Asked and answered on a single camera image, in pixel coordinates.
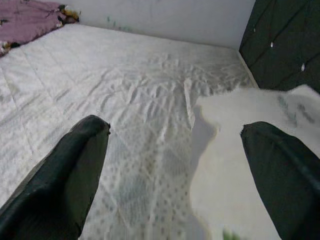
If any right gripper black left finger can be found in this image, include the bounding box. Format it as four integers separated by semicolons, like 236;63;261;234
0;114;112;240

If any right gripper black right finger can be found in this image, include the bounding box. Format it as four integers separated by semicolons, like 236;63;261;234
240;121;320;240

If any white pillow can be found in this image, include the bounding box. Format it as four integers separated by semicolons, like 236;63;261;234
189;84;320;240

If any grey quilted mattress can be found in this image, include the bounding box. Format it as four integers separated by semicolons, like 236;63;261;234
0;23;261;240

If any dark tufted headboard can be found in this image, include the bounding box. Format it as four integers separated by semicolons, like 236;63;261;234
238;0;320;95

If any mauve cartoon mouse quilt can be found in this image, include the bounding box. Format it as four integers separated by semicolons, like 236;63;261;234
0;0;81;58

